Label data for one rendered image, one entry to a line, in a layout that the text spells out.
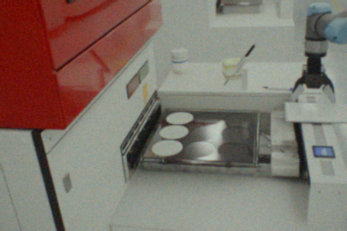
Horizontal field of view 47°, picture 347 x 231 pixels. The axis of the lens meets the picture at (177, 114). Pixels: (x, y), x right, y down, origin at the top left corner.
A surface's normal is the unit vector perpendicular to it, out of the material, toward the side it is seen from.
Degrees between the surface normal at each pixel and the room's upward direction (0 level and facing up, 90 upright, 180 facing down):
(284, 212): 0
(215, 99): 90
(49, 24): 90
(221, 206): 0
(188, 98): 90
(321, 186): 90
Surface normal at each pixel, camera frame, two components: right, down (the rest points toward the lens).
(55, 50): 0.98, 0.03
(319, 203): -0.20, 0.44
